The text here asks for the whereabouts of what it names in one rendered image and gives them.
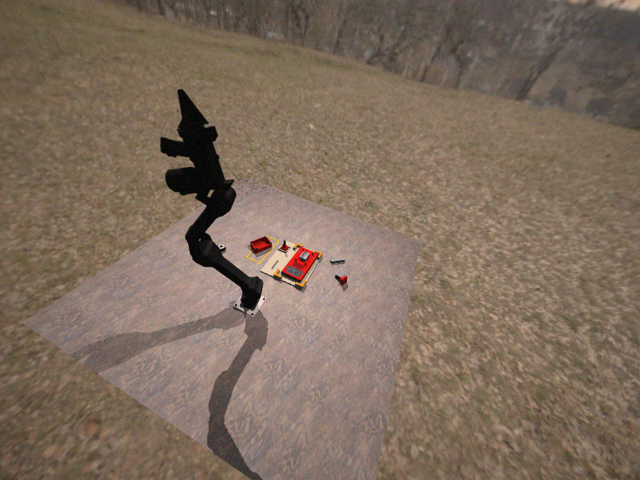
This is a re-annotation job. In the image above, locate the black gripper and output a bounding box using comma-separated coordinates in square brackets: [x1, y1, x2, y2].
[177, 89, 220, 168]

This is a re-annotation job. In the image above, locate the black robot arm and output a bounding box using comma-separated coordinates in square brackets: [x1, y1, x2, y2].
[160, 137, 263, 310]

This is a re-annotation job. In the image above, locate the red car hood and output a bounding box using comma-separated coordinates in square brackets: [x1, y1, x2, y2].
[250, 237, 272, 253]

